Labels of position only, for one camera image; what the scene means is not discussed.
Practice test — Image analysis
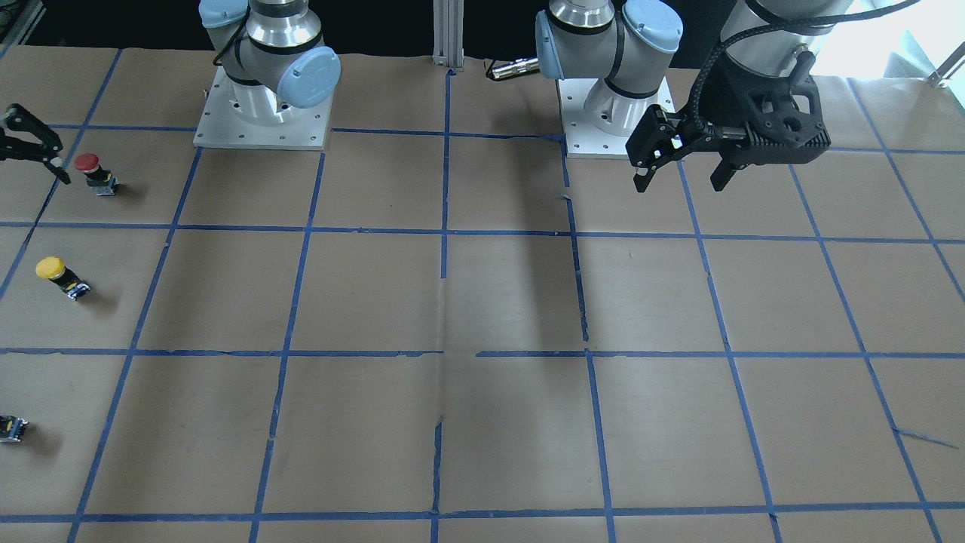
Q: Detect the small black switch block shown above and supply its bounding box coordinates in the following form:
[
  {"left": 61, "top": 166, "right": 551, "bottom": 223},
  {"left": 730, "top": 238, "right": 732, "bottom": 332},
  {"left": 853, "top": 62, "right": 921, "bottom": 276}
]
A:
[{"left": 1, "top": 415, "right": 29, "bottom": 443}]

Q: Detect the red push button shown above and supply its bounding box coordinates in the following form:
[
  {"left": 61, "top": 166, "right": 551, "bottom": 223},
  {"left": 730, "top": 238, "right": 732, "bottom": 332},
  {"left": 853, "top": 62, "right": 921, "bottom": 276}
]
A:
[{"left": 73, "top": 152, "right": 118, "bottom": 197}]

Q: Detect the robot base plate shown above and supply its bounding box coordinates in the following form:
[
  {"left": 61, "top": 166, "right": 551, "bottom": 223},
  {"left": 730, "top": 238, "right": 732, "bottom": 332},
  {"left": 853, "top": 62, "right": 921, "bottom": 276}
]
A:
[{"left": 193, "top": 67, "right": 333, "bottom": 151}]

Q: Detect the yellow push button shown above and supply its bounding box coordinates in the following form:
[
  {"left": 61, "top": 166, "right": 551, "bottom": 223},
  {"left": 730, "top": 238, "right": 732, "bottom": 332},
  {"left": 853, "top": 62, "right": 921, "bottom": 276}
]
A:
[{"left": 35, "top": 256, "right": 92, "bottom": 300}]

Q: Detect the aluminium frame post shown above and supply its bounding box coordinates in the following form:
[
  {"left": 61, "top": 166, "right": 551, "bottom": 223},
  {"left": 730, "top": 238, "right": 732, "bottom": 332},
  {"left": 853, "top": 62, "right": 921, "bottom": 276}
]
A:
[{"left": 432, "top": 0, "right": 464, "bottom": 72}]

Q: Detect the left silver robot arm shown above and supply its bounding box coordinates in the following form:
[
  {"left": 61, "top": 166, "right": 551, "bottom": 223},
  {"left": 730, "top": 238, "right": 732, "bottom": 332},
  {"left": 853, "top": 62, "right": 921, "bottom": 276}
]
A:
[{"left": 535, "top": 1, "right": 849, "bottom": 192}]

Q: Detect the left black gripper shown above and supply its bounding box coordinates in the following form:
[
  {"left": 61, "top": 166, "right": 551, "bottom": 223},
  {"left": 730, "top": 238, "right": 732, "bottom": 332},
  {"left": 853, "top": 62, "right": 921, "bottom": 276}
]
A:
[{"left": 625, "top": 53, "right": 832, "bottom": 193}]

